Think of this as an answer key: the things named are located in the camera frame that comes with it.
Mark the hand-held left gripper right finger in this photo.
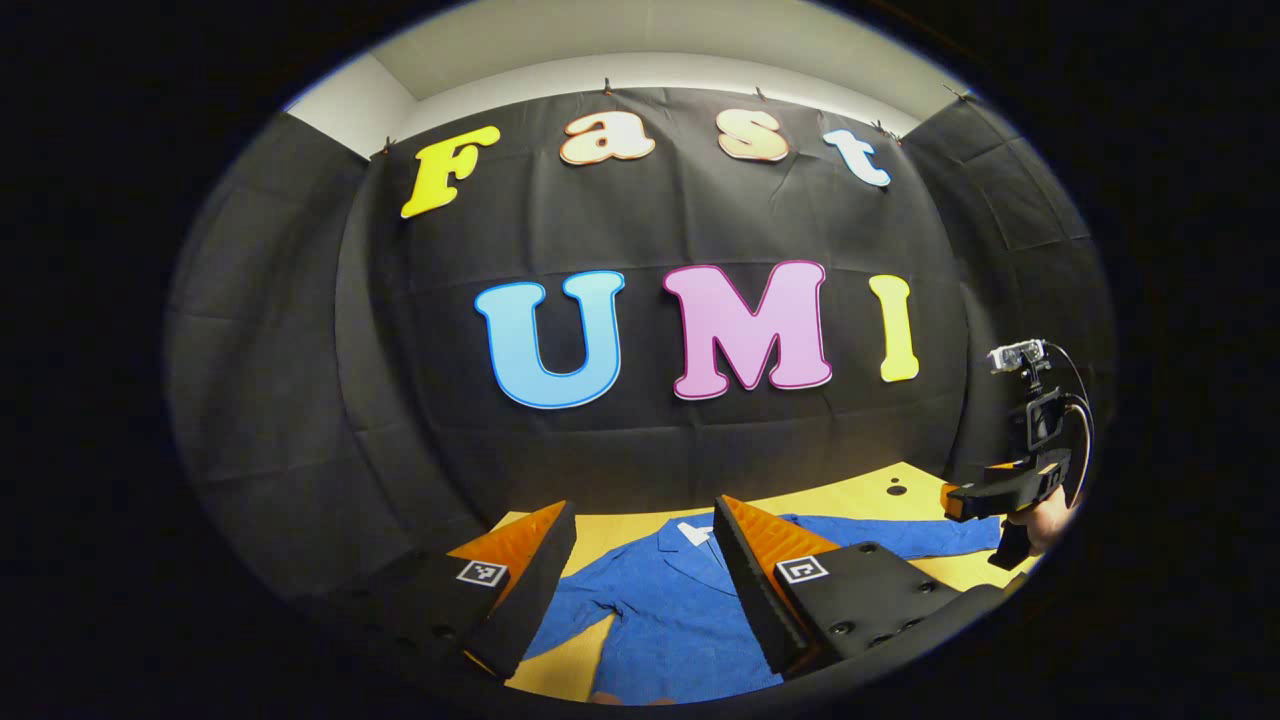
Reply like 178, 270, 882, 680
713, 495, 986, 677

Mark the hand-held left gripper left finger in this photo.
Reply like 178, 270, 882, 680
345, 500, 579, 681

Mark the blue corduroy shirt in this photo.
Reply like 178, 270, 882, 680
520, 512, 1006, 706

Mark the row of cloth clips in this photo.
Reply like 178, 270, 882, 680
380, 78, 969, 153

